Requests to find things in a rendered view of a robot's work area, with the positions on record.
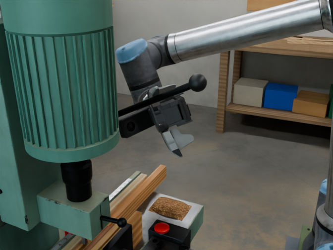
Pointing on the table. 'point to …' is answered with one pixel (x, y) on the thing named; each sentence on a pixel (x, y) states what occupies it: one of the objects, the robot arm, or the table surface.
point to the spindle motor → (64, 76)
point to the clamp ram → (121, 239)
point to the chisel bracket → (73, 211)
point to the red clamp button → (161, 227)
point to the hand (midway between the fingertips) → (166, 125)
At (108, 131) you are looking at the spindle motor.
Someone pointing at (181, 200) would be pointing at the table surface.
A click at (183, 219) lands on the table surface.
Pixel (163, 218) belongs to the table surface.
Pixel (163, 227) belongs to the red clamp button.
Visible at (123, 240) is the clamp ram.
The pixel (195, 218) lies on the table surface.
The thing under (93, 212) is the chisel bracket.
